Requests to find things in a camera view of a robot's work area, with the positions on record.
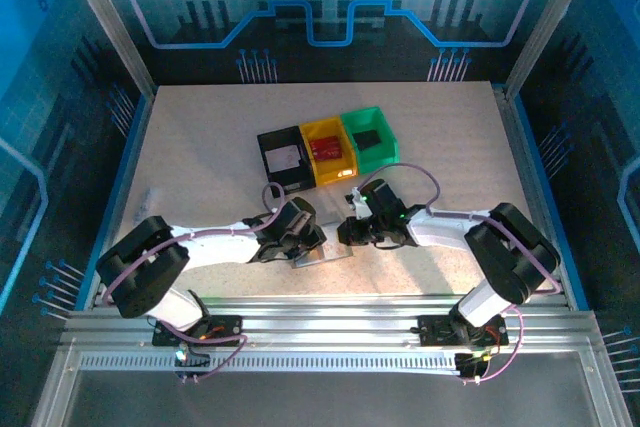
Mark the yellow plastic bin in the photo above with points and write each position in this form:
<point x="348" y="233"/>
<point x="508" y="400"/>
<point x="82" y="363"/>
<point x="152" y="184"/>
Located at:
<point x="330" y="174"/>

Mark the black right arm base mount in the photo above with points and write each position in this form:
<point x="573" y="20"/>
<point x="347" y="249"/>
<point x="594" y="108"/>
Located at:
<point x="435" y="332"/>

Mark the green plastic bin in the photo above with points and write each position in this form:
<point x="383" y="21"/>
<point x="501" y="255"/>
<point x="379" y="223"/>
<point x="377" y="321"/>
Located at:
<point x="375" y="162"/>

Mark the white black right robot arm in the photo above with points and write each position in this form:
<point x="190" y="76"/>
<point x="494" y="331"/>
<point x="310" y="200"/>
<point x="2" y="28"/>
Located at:
<point x="430" y="234"/>

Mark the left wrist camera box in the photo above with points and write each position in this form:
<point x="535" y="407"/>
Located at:
<point x="302" y="221"/>

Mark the aluminium side rail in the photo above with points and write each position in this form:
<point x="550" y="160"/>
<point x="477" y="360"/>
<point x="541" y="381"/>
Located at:
<point x="520" y="147"/>

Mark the aluminium rail frame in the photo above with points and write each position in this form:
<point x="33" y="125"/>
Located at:
<point x="325" y="312"/>

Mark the aluminium frame post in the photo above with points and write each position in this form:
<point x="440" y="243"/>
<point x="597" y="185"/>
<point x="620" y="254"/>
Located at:
<point x="550" y="22"/>
<point x="106" y="22"/>

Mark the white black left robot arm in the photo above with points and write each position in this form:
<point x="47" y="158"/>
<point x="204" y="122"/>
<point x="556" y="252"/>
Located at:
<point x="220" y="248"/>

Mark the blue table side strip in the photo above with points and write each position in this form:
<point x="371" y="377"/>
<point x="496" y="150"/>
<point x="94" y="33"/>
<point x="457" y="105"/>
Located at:
<point x="133" y="147"/>
<point x="533" y="147"/>

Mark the black plastic bin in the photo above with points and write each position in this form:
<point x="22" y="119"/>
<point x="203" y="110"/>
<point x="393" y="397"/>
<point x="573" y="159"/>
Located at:
<point x="280" y="138"/>

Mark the black controller box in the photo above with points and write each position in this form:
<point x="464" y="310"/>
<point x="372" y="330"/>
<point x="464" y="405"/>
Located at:
<point x="470" y="364"/>
<point x="192" y="359"/>

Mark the grey card holder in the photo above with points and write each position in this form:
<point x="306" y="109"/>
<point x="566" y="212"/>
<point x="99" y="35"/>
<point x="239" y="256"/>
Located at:
<point x="332" y="248"/>

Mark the red circuit board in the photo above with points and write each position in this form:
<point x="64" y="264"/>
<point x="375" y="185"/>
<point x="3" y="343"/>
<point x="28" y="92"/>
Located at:
<point x="326" y="148"/>

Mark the white card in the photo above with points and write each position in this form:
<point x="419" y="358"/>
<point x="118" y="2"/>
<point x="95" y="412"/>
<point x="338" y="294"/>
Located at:
<point x="282" y="158"/>

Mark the black card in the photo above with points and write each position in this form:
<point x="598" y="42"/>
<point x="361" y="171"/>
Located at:
<point x="366" y="140"/>

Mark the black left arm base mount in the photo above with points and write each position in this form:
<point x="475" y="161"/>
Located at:
<point x="225" y="329"/>

